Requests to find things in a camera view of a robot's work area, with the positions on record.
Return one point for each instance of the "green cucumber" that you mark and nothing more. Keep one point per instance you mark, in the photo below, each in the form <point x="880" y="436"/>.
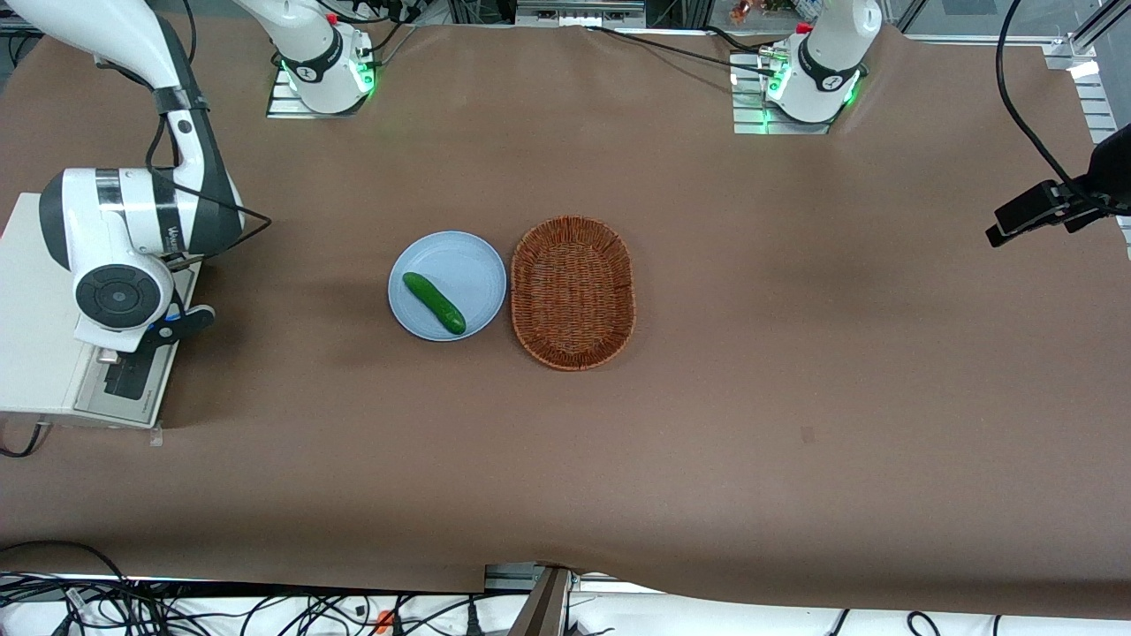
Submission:
<point x="433" y="302"/>

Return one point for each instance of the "white toaster oven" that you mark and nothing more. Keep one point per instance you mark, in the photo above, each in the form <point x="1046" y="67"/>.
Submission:
<point x="35" y="380"/>

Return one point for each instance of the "light blue plate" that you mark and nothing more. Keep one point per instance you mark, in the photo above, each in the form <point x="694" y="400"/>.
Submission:
<point x="459" y="265"/>

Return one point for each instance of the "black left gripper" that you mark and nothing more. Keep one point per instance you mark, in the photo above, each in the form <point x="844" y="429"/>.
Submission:
<point x="1108" y="168"/>

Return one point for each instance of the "brown table cover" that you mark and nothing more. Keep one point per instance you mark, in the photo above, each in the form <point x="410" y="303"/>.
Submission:
<point x="795" y="353"/>

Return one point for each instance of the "slotted aluminium plate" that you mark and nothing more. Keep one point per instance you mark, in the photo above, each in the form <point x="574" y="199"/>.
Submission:
<point x="1104" y="110"/>

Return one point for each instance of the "grey metal post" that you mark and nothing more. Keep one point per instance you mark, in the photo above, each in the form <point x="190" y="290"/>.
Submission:
<point x="543" y="609"/>

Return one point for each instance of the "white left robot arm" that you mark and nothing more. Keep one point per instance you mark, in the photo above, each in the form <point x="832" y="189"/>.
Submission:
<point x="826" y="62"/>

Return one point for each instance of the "grey metal box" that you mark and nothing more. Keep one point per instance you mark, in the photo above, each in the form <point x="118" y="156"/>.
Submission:
<point x="574" y="13"/>

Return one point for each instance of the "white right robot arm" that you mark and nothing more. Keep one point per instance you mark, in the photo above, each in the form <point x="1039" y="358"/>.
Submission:
<point x="106" y="216"/>

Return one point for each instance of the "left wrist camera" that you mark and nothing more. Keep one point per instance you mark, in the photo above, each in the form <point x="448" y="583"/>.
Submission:
<point x="1029" y="208"/>

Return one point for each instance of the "brown wicker basket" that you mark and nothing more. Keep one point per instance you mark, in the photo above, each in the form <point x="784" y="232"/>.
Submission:
<point x="573" y="291"/>

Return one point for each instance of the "aluminium frame bracket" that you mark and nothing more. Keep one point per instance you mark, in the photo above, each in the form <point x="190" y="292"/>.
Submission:
<point x="1065" y="57"/>

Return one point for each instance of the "oven door with dark window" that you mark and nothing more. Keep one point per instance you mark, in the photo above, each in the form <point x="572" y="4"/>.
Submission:
<point x="128" y="408"/>

